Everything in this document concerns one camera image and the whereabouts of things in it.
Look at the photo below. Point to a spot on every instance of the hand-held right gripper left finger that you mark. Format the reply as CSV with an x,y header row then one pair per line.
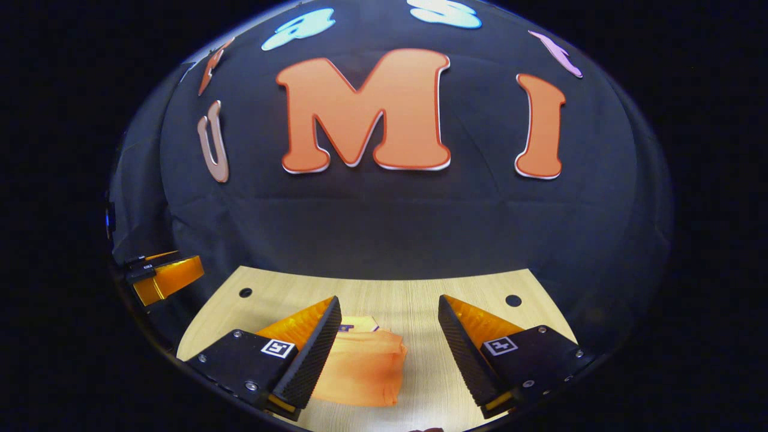
x,y
312,360

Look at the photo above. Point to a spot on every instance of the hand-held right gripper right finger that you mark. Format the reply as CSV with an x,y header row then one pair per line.
x,y
468,360

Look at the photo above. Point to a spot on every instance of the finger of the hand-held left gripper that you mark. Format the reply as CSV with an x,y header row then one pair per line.
x,y
171,279
150,259

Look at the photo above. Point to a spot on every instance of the orange T-shirt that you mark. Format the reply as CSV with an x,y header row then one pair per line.
x,y
366,366

